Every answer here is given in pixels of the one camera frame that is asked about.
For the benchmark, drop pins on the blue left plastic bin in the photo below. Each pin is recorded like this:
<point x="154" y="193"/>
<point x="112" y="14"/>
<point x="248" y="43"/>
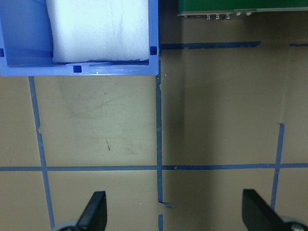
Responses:
<point x="26" y="46"/>

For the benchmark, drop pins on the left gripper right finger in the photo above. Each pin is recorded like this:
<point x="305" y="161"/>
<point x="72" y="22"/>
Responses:
<point x="257" y="215"/>

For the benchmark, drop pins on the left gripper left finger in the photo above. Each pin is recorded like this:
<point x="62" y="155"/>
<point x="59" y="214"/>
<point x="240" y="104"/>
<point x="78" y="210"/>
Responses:
<point x="94" y="217"/>

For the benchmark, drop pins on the green conveyor belt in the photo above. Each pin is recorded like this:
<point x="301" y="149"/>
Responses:
<point x="226" y="8"/>

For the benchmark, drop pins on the white foam pad left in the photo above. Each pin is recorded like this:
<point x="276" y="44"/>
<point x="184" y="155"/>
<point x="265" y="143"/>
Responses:
<point x="99" y="30"/>

